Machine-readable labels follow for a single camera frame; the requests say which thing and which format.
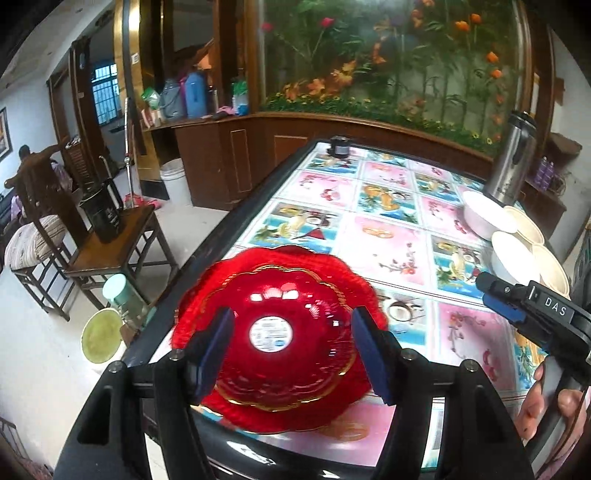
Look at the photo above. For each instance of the cream ribbed bowl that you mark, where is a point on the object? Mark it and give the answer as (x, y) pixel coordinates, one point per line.
(528, 226)
(551, 272)

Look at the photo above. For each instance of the white bowl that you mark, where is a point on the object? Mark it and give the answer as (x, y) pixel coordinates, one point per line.
(487, 217)
(510, 256)

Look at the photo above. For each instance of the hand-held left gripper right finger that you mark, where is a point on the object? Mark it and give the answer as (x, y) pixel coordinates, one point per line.
(374, 355)

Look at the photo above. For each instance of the wooden stool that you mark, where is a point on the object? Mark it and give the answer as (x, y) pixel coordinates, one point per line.
(115, 251)

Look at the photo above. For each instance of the purple bottle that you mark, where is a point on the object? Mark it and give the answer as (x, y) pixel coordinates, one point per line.
(549, 171)
(540, 173)

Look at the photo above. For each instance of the stainless steel thermos jug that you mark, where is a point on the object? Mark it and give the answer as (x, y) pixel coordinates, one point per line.
(508, 161)

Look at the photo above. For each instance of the small black jar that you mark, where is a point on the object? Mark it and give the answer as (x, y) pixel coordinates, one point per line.
(339, 147)

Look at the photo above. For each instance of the barred window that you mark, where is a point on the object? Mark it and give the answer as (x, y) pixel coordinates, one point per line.
(105, 94)

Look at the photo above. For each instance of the person's right hand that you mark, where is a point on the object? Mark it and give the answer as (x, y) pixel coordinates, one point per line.
(531, 410)

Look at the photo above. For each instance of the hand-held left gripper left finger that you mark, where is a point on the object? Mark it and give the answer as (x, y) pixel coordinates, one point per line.
(214, 350)

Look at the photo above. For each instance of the wooden cabinet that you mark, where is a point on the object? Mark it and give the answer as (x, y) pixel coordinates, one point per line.
(207, 157)

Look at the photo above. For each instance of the white bucket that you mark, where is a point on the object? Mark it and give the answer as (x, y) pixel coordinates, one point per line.
(175, 184)

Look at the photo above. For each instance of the framed wall picture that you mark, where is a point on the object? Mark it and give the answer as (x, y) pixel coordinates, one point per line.
(4, 136)

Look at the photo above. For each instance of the metal mop pole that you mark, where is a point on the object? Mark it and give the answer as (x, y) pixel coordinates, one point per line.
(127, 152)

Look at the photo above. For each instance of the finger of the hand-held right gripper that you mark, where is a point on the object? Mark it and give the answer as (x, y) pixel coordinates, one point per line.
(503, 302)

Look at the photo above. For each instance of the red gold-rimmed plate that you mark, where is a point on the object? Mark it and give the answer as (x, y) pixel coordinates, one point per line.
(300, 360)

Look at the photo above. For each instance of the blue thermos flask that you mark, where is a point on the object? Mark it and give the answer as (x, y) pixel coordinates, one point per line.
(196, 94)

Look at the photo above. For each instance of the striped cushion wooden chair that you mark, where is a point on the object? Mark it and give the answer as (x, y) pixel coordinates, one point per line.
(37, 240)

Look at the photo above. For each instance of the fruit print tablecloth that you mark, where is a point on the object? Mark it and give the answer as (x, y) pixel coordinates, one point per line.
(369, 240)

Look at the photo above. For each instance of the green lidded jar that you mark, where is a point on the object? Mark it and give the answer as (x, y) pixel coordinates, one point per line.
(121, 288)

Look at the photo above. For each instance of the black framed table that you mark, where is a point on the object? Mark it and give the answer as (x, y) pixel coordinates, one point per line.
(277, 457)

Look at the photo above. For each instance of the large red scalloped plate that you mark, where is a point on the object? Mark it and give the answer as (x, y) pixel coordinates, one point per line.
(277, 255)

